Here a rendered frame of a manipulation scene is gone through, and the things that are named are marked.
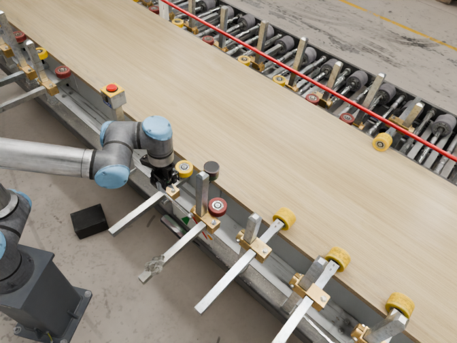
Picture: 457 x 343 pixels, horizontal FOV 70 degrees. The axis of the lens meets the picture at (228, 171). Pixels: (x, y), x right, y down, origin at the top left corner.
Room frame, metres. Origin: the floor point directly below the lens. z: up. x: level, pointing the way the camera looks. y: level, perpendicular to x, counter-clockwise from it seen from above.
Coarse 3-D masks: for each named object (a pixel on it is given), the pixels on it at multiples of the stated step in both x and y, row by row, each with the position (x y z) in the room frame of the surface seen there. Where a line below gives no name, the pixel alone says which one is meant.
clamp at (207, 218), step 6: (192, 210) 0.74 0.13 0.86; (198, 216) 0.71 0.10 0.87; (204, 216) 0.72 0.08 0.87; (210, 216) 0.72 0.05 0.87; (198, 222) 0.71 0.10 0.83; (204, 222) 0.69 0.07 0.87; (210, 222) 0.69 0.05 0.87; (216, 222) 0.70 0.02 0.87; (210, 228) 0.67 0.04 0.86; (216, 228) 0.69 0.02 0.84
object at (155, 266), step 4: (156, 256) 0.52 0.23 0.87; (160, 256) 0.52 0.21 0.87; (164, 256) 0.52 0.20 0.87; (152, 260) 0.50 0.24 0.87; (156, 260) 0.50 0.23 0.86; (160, 260) 0.50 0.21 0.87; (164, 260) 0.51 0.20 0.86; (144, 264) 0.48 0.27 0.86; (148, 264) 0.48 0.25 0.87; (152, 264) 0.48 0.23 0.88; (156, 264) 0.48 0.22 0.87; (160, 264) 0.49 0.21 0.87; (144, 268) 0.46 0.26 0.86; (148, 268) 0.46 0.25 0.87; (152, 268) 0.47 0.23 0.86; (156, 268) 0.47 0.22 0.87; (160, 268) 0.47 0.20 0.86; (152, 272) 0.45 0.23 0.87; (156, 272) 0.45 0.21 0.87
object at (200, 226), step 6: (192, 228) 0.66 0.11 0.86; (198, 228) 0.66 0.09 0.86; (204, 228) 0.67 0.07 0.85; (186, 234) 0.63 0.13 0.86; (192, 234) 0.63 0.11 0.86; (198, 234) 0.65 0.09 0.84; (180, 240) 0.60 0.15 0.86; (186, 240) 0.60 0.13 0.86; (174, 246) 0.57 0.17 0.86; (180, 246) 0.57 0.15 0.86; (168, 252) 0.54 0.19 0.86; (174, 252) 0.54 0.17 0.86; (168, 258) 0.52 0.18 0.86; (138, 276) 0.43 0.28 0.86; (144, 276) 0.43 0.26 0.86; (150, 276) 0.44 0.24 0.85; (144, 282) 0.42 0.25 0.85
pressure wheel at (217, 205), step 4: (212, 200) 0.78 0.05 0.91; (216, 200) 0.78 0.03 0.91; (220, 200) 0.78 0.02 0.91; (224, 200) 0.79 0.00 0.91; (208, 204) 0.76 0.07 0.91; (212, 204) 0.76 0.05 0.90; (216, 204) 0.76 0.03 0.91; (220, 204) 0.77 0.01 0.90; (224, 204) 0.77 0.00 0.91; (208, 208) 0.74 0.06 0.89; (212, 208) 0.74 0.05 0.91; (216, 208) 0.74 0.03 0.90; (220, 208) 0.75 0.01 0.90; (224, 208) 0.75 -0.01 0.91; (212, 212) 0.72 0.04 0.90; (216, 212) 0.72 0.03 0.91; (220, 212) 0.72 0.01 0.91; (224, 212) 0.74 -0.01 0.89; (216, 216) 0.72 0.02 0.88
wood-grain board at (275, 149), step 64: (0, 0) 2.21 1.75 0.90; (64, 0) 2.33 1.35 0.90; (128, 0) 2.47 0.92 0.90; (64, 64) 1.58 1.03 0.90; (128, 64) 1.67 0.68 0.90; (192, 64) 1.76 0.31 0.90; (192, 128) 1.20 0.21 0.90; (256, 128) 1.27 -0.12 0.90; (320, 128) 1.33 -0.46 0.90; (256, 192) 0.86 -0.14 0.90; (320, 192) 0.91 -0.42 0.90; (384, 192) 0.96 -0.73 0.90; (448, 192) 1.01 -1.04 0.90; (384, 256) 0.63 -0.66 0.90; (448, 256) 0.67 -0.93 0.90; (448, 320) 0.41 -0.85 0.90
